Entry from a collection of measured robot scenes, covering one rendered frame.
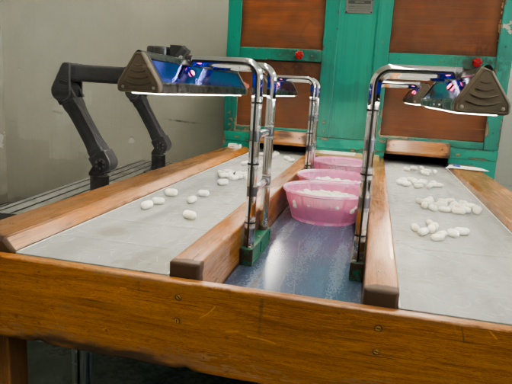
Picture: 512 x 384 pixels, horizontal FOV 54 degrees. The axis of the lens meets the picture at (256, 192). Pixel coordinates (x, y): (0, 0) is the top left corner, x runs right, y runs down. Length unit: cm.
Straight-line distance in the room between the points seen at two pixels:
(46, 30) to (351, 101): 228
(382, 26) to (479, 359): 197
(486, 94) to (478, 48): 180
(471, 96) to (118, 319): 68
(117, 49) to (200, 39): 58
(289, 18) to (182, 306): 199
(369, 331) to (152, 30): 305
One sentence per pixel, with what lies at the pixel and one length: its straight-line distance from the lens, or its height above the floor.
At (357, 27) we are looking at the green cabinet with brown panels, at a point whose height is 138.
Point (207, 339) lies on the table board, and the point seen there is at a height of 65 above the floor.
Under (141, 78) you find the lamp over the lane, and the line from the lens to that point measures 91.
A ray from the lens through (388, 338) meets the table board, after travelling 82.
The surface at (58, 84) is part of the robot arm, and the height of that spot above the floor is 104.
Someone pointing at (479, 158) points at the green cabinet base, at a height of 80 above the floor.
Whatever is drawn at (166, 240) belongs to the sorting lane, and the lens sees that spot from 107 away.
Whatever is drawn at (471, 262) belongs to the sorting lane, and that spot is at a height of 74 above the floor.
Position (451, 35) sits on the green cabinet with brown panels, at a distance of 262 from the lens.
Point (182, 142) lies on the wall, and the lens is 356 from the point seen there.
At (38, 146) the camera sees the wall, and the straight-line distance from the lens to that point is 401.
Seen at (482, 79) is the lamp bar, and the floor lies 109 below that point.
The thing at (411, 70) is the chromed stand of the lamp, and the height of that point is 111.
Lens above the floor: 106
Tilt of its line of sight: 11 degrees down
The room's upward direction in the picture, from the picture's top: 3 degrees clockwise
